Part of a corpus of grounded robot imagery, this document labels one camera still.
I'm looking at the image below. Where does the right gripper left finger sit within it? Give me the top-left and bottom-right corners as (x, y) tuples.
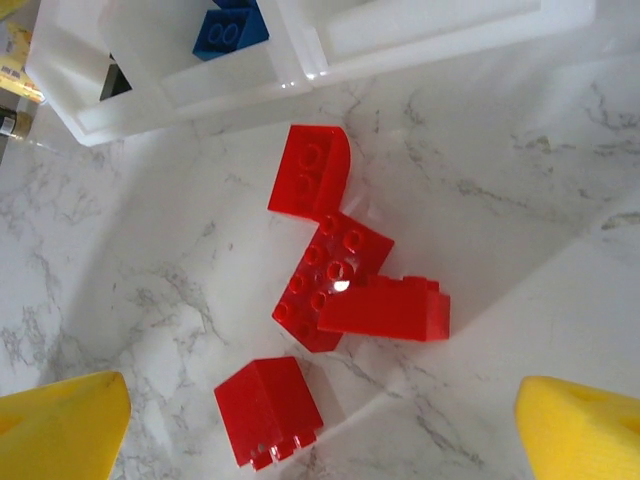
(0, 370), (132, 480)

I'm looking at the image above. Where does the blue lego brick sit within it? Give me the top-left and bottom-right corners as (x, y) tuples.
(192, 0), (271, 62)

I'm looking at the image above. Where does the red lego brick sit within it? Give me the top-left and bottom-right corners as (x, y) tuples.
(316, 273), (452, 344)
(213, 356), (326, 474)
(272, 212), (396, 354)
(267, 124), (354, 222)

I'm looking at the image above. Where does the clear plastic container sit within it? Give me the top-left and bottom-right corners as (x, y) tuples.
(23, 0), (169, 147)
(97, 0), (316, 126)
(277, 0), (599, 84)

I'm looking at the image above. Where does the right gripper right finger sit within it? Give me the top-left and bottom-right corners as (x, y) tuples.
(514, 375), (640, 480)

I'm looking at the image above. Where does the small dark jar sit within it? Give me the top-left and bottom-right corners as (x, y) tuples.
(0, 102), (34, 144)

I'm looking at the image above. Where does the black lego brick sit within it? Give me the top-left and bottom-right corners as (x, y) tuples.
(98, 54), (135, 103)

